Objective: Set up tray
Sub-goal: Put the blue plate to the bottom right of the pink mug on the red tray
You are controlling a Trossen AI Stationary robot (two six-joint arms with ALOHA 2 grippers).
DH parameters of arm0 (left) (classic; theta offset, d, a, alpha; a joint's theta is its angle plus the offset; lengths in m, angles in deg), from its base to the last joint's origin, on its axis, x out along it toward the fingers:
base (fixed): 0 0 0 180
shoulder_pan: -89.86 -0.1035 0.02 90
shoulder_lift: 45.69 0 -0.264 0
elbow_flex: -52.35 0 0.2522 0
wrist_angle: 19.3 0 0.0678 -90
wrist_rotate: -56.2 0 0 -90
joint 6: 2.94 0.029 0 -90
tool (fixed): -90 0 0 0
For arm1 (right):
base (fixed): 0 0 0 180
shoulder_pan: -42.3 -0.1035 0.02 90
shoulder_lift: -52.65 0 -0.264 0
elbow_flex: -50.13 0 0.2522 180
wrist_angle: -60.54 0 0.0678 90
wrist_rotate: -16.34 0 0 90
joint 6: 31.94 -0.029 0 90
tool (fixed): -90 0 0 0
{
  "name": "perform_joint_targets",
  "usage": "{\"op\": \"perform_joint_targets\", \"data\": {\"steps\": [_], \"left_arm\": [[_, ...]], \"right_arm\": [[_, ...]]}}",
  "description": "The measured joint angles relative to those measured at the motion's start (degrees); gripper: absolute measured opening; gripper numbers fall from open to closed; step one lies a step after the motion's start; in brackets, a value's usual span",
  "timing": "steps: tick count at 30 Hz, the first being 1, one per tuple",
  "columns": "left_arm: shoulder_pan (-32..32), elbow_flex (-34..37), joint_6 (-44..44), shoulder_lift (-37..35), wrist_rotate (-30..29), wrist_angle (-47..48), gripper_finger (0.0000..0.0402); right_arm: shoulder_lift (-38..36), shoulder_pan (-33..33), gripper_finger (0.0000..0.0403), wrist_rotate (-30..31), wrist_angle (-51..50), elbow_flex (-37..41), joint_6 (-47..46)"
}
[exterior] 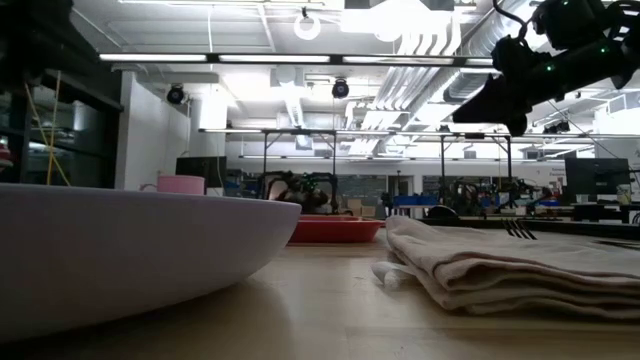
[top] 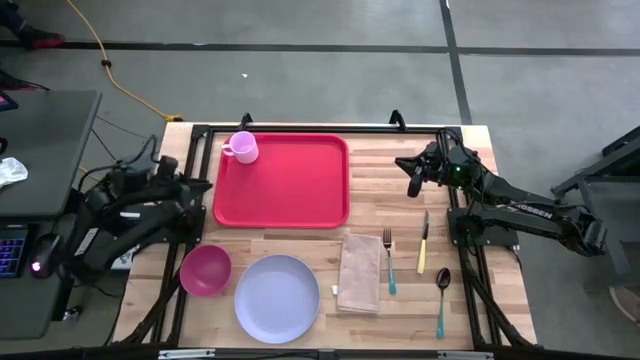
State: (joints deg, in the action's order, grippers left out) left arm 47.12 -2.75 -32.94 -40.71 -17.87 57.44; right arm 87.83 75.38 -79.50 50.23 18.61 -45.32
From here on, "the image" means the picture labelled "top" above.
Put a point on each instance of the silver aluminium bracket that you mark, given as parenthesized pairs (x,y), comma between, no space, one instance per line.
(465,355)
(185,354)

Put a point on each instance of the black desk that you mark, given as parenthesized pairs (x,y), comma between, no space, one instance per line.
(45,135)

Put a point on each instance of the black metal stand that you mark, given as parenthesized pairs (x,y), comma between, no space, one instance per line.
(615,200)

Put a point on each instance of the desk caster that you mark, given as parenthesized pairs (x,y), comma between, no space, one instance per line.
(72,313)

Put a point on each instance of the backlit computer keyboard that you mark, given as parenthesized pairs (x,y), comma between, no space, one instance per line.
(11,252)

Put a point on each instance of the magenta plastic bowl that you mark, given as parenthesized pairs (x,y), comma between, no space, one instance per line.
(205,270)

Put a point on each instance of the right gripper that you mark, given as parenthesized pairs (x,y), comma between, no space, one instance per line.
(437,165)

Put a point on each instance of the beige cloth napkin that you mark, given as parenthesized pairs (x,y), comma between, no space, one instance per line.
(359,275)

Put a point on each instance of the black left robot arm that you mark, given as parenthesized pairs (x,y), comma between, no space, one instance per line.
(115,235)

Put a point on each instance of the device with pink screen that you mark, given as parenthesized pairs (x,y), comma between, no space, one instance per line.
(6,102)

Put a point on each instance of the black computer mouse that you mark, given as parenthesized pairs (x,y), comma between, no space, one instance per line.
(45,252)

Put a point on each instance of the white crumpled tissue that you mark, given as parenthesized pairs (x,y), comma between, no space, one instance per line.
(11,170)

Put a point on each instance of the lavender plastic plate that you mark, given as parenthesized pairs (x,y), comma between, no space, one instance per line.
(277,300)

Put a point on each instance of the black table-level camera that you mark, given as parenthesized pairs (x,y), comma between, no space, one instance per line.
(326,355)

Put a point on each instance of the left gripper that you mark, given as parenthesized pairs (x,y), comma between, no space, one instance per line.
(182,190)

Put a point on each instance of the white printed box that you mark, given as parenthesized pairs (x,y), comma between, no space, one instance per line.
(125,260)

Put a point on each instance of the black frame clamp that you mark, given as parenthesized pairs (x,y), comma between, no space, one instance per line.
(245,120)
(397,120)

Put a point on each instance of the black aluminium table frame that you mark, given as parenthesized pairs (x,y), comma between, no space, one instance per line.
(325,129)

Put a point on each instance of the pink plastic mug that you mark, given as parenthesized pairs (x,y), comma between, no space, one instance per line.
(245,147)

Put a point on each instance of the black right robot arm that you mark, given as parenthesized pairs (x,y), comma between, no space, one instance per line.
(525,210)

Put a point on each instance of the red plastic tray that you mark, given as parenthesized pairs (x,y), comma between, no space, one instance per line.
(300,200)

